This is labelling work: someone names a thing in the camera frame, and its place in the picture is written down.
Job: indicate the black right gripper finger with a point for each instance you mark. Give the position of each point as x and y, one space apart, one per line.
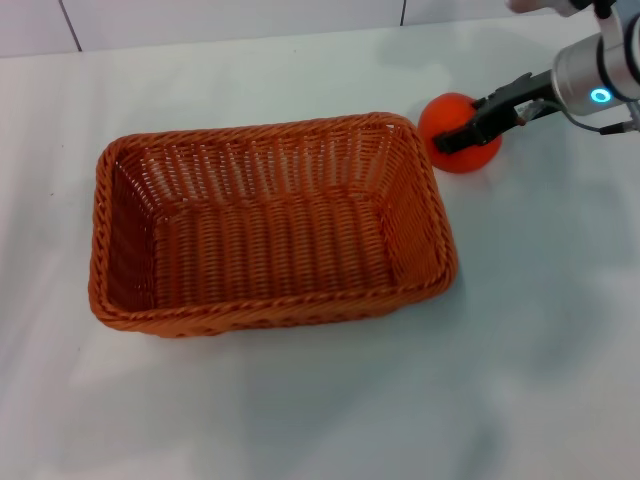
478 103
462 136

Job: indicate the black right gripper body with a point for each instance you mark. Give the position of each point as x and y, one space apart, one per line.
515 97

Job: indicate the orange round fruit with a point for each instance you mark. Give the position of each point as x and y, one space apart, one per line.
447 116

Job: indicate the orange woven wicker basket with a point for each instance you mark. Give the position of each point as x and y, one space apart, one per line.
270 240

